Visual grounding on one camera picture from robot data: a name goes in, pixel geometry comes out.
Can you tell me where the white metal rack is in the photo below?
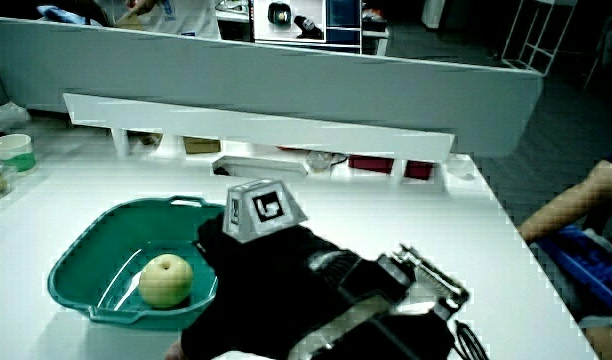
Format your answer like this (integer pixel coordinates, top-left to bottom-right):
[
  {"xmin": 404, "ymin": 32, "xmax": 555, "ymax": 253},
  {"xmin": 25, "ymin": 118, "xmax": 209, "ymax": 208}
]
[{"xmin": 500, "ymin": 0, "xmax": 578, "ymax": 77}]

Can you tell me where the another person's forearm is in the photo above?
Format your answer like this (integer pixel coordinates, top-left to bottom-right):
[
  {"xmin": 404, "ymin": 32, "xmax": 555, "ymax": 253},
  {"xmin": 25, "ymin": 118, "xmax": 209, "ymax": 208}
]
[{"xmin": 517, "ymin": 159, "xmax": 612, "ymax": 244}]

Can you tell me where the wide red box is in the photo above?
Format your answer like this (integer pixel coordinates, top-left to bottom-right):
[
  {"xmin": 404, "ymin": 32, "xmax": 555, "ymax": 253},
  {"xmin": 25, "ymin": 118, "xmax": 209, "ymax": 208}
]
[{"xmin": 348, "ymin": 155, "xmax": 395, "ymax": 175}]

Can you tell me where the clear plastic bag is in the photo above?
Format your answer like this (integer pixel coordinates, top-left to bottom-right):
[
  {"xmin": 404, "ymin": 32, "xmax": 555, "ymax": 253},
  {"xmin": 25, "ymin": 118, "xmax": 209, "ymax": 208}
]
[{"xmin": 305, "ymin": 149, "xmax": 336, "ymax": 174}]

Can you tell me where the white green paper cup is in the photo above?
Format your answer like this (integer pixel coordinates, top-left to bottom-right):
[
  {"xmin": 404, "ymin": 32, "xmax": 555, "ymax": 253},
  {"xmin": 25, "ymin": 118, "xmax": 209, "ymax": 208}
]
[{"xmin": 0, "ymin": 133, "xmax": 38, "ymax": 176}]

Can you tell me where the thin black cable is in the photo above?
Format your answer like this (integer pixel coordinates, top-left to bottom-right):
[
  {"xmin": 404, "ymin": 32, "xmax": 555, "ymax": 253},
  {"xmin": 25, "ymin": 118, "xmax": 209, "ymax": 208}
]
[{"xmin": 452, "ymin": 319, "xmax": 490, "ymax": 360}]

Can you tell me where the computer monitor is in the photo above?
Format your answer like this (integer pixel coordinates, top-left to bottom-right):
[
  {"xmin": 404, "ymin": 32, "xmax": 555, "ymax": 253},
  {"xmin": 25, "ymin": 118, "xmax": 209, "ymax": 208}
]
[{"xmin": 249, "ymin": 0, "xmax": 363, "ymax": 54}]

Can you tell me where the wrist circuit board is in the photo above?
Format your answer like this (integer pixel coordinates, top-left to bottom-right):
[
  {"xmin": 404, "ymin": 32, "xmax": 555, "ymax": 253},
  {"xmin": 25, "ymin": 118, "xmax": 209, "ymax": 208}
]
[{"xmin": 378, "ymin": 243, "xmax": 471, "ymax": 321}]

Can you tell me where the teal plastic basin plate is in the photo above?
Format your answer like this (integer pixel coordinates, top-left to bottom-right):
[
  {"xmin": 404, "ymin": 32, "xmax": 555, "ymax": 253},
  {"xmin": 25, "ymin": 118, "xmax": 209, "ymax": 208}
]
[{"xmin": 46, "ymin": 195, "xmax": 226, "ymax": 331}]

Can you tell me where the blue cloth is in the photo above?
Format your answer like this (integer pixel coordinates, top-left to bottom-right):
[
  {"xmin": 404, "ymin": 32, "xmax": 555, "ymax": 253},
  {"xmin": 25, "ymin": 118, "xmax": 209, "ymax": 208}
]
[{"xmin": 35, "ymin": 4, "xmax": 88, "ymax": 26}]

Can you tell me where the small red box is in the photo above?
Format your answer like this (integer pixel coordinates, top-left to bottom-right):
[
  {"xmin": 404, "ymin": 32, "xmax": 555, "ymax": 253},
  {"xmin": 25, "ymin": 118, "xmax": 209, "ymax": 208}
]
[{"xmin": 404, "ymin": 160, "xmax": 434, "ymax": 181}]

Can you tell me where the person's right forearm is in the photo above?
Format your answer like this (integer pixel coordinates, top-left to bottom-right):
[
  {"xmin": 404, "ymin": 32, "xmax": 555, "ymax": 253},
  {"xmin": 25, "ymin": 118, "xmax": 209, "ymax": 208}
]
[{"xmin": 290, "ymin": 249, "xmax": 467, "ymax": 360}]

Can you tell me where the person's right hand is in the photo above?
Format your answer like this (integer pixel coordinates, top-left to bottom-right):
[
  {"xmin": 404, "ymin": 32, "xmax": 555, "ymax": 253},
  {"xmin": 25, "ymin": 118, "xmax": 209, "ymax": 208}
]
[{"xmin": 164, "ymin": 178, "xmax": 362, "ymax": 360}]

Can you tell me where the clear plastic cup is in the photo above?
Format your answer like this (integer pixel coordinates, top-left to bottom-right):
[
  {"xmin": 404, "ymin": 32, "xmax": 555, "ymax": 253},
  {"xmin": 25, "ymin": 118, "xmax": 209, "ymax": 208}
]
[{"xmin": 445, "ymin": 153, "xmax": 477, "ymax": 182}]

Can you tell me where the white desk partition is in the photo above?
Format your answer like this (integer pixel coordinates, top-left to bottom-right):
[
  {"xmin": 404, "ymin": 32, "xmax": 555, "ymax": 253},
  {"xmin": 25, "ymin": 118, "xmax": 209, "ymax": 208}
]
[{"xmin": 0, "ymin": 17, "xmax": 545, "ymax": 159}]

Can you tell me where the white rectangular tray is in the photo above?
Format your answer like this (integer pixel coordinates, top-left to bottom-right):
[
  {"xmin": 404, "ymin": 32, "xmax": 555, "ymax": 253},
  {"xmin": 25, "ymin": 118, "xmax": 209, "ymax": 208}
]
[{"xmin": 211, "ymin": 154, "xmax": 310, "ymax": 181}]

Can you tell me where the blue plastic crate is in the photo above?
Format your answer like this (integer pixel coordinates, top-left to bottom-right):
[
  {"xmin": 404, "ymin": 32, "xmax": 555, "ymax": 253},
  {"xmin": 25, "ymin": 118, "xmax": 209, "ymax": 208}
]
[{"xmin": 534, "ymin": 224, "xmax": 612, "ymax": 321}]

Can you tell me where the white desk shelf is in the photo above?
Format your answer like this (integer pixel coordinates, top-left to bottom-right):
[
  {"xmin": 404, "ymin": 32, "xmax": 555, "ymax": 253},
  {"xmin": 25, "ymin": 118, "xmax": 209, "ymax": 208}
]
[{"xmin": 63, "ymin": 92, "xmax": 457, "ymax": 164}]

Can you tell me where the yellow apple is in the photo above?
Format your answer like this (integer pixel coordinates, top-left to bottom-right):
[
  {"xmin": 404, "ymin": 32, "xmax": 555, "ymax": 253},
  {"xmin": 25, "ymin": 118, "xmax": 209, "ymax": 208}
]
[{"xmin": 138, "ymin": 253, "xmax": 195, "ymax": 310}]

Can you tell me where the brown cardboard box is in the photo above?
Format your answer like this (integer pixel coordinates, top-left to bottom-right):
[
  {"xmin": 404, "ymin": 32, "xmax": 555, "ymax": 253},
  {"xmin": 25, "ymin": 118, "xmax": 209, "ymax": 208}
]
[{"xmin": 183, "ymin": 137, "xmax": 222, "ymax": 155}]

